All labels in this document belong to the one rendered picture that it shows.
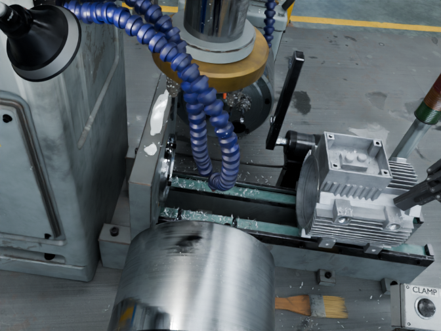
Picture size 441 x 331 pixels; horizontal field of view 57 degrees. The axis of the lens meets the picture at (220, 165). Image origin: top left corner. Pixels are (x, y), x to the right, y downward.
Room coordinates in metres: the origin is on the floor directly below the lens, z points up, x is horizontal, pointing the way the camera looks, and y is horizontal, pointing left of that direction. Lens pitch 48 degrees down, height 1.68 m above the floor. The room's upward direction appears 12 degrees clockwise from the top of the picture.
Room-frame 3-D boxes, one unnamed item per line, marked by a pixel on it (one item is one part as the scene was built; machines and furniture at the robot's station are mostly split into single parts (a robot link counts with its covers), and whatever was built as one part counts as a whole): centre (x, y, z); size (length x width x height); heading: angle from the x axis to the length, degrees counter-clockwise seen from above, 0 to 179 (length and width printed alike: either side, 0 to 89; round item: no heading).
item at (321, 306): (0.41, -0.25, 0.80); 0.21 x 0.05 x 0.01; 98
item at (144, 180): (0.54, 0.17, 0.97); 0.30 x 0.11 x 0.34; 4
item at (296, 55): (0.70, -0.11, 1.12); 0.04 x 0.03 x 0.26; 94
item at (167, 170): (0.55, 0.11, 1.01); 0.15 x 0.02 x 0.15; 4
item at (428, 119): (0.89, -0.50, 1.05); 0.06 x 0.06 x 0.04
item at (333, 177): (0.57, -0.25, 1.11); 0.12 x 0.11 x 0.07; 95
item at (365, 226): (0.58, -0.29, 1.01); 0.20 x 0.19 x 0.19; 95
